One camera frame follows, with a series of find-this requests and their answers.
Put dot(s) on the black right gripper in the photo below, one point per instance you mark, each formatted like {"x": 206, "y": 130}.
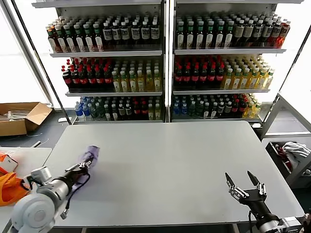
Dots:
{"x": 253, "y": 204}

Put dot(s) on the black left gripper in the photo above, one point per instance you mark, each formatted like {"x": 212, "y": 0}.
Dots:
{"x": 76, "y": 176}

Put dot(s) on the purple printed t-shirt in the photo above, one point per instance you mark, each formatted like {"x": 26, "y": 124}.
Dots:
{"x": 91, "y": 153}

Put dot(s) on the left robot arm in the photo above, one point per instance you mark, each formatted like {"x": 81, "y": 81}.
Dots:
{"x": 36, "y": 211}

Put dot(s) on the dark grey storage bin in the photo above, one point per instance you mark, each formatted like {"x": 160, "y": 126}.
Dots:
{"x": 277, "y": 157}

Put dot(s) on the red patterned garment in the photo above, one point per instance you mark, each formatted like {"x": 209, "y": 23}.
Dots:
{"x": 288, "y": 165}

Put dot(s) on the short white floor strip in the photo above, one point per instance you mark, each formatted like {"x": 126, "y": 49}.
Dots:
{"x": 37, "y": 144}

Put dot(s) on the blue label water bottle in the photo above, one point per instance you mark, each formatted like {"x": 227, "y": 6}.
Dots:
{"x": 184, "y": 111}
{"x": 86, "y": 112}
{"x": 176, "y": 111}
{"x": 79, "y": 111}

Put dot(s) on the green label water bottle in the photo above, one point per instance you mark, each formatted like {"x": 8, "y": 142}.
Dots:
{"x": 100, "y": 112}
{"x": 200, "y": 110}
{"x": 192, "y": 110}
{"x": 93, "y": 112}

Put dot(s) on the dark drink bottle white label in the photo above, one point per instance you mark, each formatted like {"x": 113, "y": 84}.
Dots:
{"x": 124, "y": 33}
{"x": 107, "y": 34}
{"x": 155, "y": 32}
{"x": 267, "y": 31}
{"x": 228, "y": 109}
{"x": 114, "y": 112}
{"x": 121, "y": 112}
{"x": 145, "y": 32}
{"x": 221, "y": 110}
{"x": 258, "y": 32}
{"x": 116, "y": 34}
{"x": 135, "y": 32}
{"x": 107, "y": 112}
{"x": 128, "y": 111}

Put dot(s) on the white crumpled garment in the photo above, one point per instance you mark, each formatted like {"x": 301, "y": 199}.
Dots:
{"x": 296, "y": 151}

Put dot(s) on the small white floor object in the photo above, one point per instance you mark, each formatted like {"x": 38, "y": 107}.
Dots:
{"x": 255, "y": 125}

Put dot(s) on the small orange white carton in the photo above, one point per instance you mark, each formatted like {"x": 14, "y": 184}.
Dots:
{"x": 8, "y": 163}

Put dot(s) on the orange fabric bag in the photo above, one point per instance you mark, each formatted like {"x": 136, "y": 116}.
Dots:
{"x": 9, "y": 187}

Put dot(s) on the cola bottle red cap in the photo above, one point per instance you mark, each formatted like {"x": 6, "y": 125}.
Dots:
{"x": 74, "y": 80}
{"x": 91, "y": 80}
{"x": 242, "y": 108}
{"x": 219, "y": 77}
{"x": 107, "y": 80}
{"x": 203, "y": 77}
{"x": 99, "y": 80}
{"x": 144, "y": 111}
{"x": 235, "y": 109}
{"x": 178, "y": 77}
{"x": 187, "y": 77}
{"x": 66, "y": 80}
{"x": 211, "y": 77}
{"x": 82, "y": 80}
{"x": 195, "y": 77}
{"x": 137, "y": 111}

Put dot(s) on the open brown cardboard box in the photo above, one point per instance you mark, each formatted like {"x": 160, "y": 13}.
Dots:
{"x": 14, "y": 127}

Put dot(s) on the yellow juice bottle green label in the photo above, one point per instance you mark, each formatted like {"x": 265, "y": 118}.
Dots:
{"x": 236, "y": 81}
{"x": 141, "y": 83}
{"x": 158, "y": 112}
{"x": 253, "y": 81}
{"x": 124, "y": 83}
{"x": 256, "y": 111}
{"x": 261, "y": 81}
{"x": 149, "y": 83}
{"x": 151, "y": 112}
{"x": 249, "y": 111}
{"x": 245, "y": 81}
{"x": 269, "y": 81}
{"x": 157, "y": 83}
{"x": 116, "y": 83}
{"x": 228, "y": 81}
{"x": 133, "y": 83}

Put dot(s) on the white strips bundle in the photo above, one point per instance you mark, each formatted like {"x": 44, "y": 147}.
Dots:
{"x": 17, "y": 114}

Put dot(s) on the tea bottle green white label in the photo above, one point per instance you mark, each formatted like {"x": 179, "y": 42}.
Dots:
{"x": 229, "y": 36}
{"x": 51, "y": 42}
{"x": 80, "y": 43}
{"x": 180, "y": 36}
{"x": 70, "y": 43}
{"x": 213, "y": 111}
{"x": 219, "y": 36}
{"x": 206, "y": 111}
{"x": 210, "y": 36}
{"x": 89, "y": 43}
{"x": 98, "y": 43}
{"x": 61, "y": 43}
{"x": 190, "y": 36}
{"x": 200, "y": 36}

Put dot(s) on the grey metal shelving unit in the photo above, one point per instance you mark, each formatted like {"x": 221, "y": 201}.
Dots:
{"x": 107, "y": 53}
{"x": 228, "y": 51}

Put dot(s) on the dark bottle beige label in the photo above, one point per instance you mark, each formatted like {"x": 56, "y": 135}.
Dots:
{"x": 248, "y": 32}
{"x": 239, "y": 32}

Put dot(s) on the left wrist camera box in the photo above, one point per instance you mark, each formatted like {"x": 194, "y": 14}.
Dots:
{"x": 41, "y": 174}

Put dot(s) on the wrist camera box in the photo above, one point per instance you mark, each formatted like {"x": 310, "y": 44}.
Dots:
{"x": 41, "y": 174}
{"x": 291, "y": 224}

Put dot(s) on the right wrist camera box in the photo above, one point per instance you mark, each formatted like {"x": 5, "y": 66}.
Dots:
{"x": 291, "y": 224}

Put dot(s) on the slanted grey metal post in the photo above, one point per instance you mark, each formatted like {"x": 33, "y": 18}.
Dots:
{"x": 63, "y": 112}

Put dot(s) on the grey metal frame table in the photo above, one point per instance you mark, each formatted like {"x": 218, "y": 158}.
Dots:
{"x": 272, "y": 114}

